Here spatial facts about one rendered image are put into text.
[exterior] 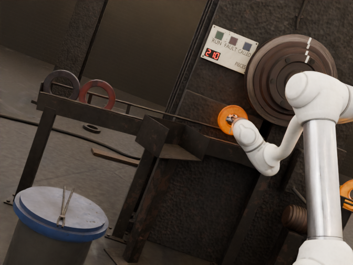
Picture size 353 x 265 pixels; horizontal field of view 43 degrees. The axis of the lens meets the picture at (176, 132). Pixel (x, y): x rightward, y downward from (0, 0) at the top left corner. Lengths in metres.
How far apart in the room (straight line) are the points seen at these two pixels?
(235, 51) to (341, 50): 0.58
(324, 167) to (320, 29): 1.28
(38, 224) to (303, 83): 0.93
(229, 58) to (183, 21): 5.98
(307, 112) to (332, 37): 1.17
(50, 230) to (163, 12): 7.20
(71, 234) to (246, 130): 0.91
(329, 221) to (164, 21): 7.23
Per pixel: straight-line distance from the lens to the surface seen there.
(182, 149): 2.23
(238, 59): 2.47
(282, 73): 2.31
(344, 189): 2.45
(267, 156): 2.05
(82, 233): 1.47
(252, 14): 2.51
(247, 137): 1.99
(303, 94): 1.49
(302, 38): 2.41
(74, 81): 2.36
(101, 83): 2.35
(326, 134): 1.49
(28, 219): 1.47
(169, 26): 8.40
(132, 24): 8.41
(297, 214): 2.41
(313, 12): 2.59
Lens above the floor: 1.04
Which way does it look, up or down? 10 degrees down
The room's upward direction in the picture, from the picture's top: 22 degrees clockwise
